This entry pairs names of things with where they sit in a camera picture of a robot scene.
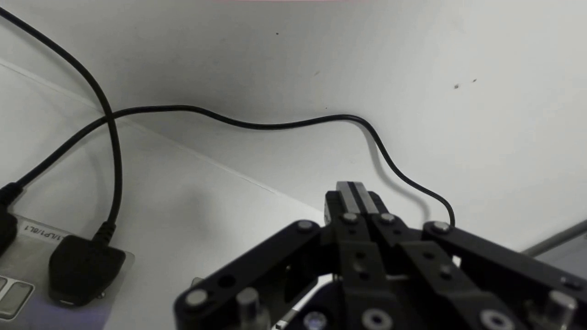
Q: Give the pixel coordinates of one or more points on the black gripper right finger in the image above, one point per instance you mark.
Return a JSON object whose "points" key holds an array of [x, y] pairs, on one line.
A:
{"points": [[478, 262]]}

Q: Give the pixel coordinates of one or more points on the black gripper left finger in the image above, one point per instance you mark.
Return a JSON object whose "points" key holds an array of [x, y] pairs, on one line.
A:
{"points": [[258, 262]]}

